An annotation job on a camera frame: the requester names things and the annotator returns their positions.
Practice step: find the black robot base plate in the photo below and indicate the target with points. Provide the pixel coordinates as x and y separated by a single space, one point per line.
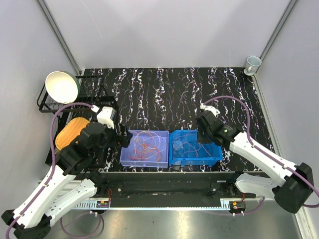
163 190

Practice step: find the orange woven plate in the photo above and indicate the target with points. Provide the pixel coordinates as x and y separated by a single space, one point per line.
70 132

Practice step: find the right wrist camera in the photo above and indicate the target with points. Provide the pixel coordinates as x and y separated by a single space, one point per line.
212 109

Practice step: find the blue plastic bin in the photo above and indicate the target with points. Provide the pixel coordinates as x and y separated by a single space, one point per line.
184 150

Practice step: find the white bowl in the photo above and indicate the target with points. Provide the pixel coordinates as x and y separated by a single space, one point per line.
62 86

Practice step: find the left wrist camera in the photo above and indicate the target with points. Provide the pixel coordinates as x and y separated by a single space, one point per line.
105 116

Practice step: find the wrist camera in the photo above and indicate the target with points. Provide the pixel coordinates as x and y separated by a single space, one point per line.
105 116
212 109

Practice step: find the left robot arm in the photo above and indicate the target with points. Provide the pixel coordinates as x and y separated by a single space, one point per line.
34 218

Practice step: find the purple plastic bin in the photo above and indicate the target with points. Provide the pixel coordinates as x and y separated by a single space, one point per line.
147 149

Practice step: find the white mug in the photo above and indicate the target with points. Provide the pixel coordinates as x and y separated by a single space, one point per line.
252 65

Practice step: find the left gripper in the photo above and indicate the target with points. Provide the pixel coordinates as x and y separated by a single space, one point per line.
120 140

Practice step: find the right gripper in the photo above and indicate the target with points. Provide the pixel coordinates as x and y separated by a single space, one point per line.
200 139

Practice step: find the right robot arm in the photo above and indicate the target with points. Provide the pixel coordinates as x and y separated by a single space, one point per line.
289 184

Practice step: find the black wire dish rack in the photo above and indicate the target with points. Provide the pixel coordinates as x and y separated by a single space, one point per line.
92 91

